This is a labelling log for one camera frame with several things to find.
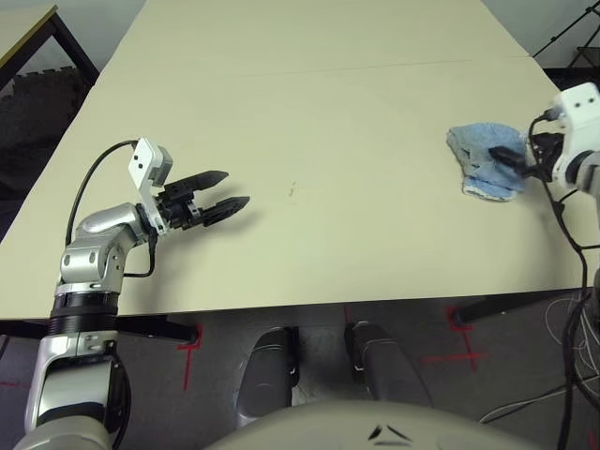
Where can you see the black table foot bar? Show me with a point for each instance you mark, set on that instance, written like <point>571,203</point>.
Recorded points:
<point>154,328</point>
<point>506,304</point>

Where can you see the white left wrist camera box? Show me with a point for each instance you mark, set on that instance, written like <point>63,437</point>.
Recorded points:
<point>143,159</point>

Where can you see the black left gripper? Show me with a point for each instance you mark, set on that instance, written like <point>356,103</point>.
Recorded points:
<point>180,211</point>

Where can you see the grey robot torso shell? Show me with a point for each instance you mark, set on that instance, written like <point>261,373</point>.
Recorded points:
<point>328,426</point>

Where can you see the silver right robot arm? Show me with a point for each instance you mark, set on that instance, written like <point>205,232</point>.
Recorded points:
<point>591,173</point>

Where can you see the blue terry cloth rag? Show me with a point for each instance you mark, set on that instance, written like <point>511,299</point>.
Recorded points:
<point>478,136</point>

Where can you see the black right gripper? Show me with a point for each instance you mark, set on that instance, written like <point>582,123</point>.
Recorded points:
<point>544,154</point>

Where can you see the grey robot leg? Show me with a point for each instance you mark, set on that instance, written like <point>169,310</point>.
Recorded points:
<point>384,365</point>
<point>267,375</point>

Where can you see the beige side table black frame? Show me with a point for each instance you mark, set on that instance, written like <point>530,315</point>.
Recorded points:
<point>19,28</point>

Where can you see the black foam floor mat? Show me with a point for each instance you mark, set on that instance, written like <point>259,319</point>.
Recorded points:
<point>562,77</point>
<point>33,122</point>

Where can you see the grey right robot leg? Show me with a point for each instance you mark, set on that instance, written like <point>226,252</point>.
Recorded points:
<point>384,365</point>

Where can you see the grey left robot leg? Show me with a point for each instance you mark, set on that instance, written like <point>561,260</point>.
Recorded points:
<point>267,375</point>

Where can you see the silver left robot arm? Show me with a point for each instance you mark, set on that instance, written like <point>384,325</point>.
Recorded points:
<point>94,225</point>

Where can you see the black tripod stand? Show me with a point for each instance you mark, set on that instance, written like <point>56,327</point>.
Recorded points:
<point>580,51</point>

